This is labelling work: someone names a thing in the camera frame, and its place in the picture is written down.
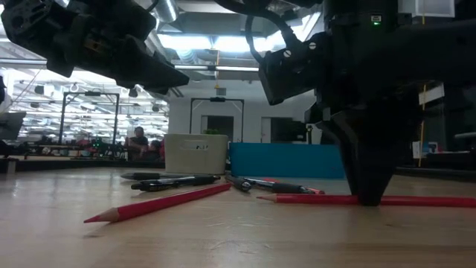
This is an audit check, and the person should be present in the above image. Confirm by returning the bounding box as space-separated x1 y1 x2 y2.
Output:
123 126 150 162
147 139 165 162

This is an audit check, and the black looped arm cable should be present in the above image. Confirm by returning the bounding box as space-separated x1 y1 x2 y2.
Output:
213 0 304 64

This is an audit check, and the blue plastic bin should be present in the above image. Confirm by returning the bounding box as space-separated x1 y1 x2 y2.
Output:
228 141 347 180

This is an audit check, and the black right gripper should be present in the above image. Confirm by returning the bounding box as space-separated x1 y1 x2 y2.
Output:
304 31 425 207

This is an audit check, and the black gantry frame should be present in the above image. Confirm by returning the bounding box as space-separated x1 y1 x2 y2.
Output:
57 91 120 147
188 97 245 143

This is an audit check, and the yellow hanging cable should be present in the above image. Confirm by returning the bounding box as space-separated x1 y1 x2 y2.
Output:
417 13 427 168

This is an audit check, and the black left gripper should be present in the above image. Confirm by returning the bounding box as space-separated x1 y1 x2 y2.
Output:
44 0 190 95

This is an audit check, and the black aluminium table frame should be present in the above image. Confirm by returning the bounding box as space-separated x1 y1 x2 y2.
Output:
0 156 476 184

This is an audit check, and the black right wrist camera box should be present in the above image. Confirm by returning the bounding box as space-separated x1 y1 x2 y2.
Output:
258 36 328 106

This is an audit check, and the grey pen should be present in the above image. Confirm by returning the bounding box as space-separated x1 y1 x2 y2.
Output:
120 171 190 182

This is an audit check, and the long ceiling light bar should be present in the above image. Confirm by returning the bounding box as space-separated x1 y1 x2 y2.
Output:
0 57 260 74

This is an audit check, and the dark computer monitor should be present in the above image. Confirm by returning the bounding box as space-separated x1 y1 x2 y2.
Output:
0 111 27 141

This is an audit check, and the white and blue box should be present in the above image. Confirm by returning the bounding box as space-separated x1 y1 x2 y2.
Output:
411 140 440 160

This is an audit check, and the white plastic bin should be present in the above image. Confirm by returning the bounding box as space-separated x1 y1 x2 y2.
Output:
164 133 230 176

